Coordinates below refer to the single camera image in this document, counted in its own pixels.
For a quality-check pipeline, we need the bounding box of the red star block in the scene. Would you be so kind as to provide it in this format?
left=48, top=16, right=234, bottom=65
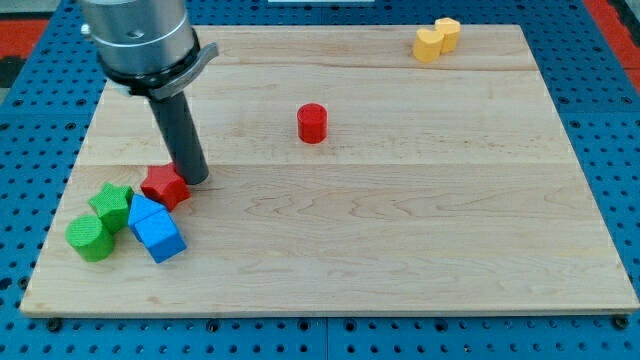
left=140, top=163, right=191, bottom=211

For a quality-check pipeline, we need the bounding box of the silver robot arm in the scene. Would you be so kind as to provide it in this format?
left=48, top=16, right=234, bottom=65
left=79, top=0, right=219, bottom=185

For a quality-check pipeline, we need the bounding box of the wooden board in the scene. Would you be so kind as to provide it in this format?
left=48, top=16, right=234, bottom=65
left=21, top=25, right=639, bottom=318

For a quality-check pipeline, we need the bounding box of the yellow heart block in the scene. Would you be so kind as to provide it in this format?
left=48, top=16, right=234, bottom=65
left=412, top=28, right=444, bottom=63

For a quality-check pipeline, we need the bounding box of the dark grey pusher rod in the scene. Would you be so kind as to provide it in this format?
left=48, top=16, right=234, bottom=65
left=150, top=92, right=209, bottom=185

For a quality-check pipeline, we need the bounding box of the red cylinder block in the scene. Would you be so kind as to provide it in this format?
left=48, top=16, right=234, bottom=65
left=296, top=103, right=328, bottom=144

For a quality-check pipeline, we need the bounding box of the green cylinder block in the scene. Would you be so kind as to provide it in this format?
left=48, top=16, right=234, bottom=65
left=65, top=215, right=115, bottom=262

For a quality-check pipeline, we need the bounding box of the yellow hexagon block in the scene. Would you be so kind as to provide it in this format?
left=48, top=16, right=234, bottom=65
left=434, top=17, right=461, bottom=54

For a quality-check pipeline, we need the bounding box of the green star block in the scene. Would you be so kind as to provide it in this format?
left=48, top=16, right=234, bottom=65
left=88, top=182, right=134, bottom=234

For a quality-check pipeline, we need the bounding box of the blue cube block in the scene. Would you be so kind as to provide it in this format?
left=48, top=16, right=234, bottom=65
left=129, top=211, right=187, bottom=263

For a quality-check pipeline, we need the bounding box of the blue triangle block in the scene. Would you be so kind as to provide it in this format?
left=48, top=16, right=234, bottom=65
left=127, top=194, right=166, bottom=242

